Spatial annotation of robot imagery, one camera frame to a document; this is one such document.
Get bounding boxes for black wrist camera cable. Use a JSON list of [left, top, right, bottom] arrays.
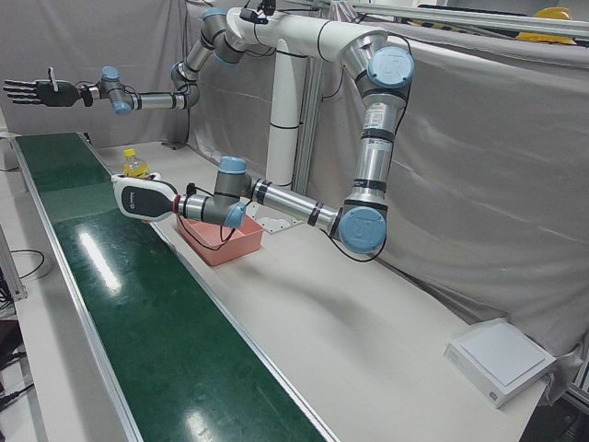
[[177, 183, 252, 252]]

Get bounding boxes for green conveyor belt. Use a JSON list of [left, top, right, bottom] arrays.
[[11, 132, 342, 442]]

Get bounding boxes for aluminium frame column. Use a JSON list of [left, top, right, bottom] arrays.
[[293, 54, 324, 192]]

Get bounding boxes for white flat box device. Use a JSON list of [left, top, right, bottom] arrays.
[[444, 317, 558, 410]]

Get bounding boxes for black floor cable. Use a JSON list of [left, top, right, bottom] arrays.
[[8, 249, 52, 280]]

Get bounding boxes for orange drink bottle yellow cap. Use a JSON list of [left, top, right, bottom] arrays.
[[120, 147, 154, 180]]

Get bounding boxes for aluminium profile post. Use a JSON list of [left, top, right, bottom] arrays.
[[0, 224, 29, 303]]

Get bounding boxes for aluminium overhead beam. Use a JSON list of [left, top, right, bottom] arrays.
[[330, 0, 589, 43]]

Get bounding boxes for black head camera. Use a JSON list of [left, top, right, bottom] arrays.
[[238, 0, 278, 26]]

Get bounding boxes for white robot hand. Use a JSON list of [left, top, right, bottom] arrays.
[[111, 171, 179, 226]]

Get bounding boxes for white robot torso pedestal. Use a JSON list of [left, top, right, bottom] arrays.
[[225, 6, 388, 237]]

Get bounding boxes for pink plastic basket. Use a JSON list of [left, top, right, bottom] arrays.
[[176, 215, 265, 267]]

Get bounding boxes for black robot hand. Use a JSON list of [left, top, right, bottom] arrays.
[[3, 66, 87, 109]]

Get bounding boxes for yellow hard hat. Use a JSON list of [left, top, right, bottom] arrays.
[[533, 6, 574, 22], [514, 30, 577, 46]]

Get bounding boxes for grey fabric curtain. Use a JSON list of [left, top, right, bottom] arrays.
[[186, 0, 589, 369], [0, 0, 194, 148]]

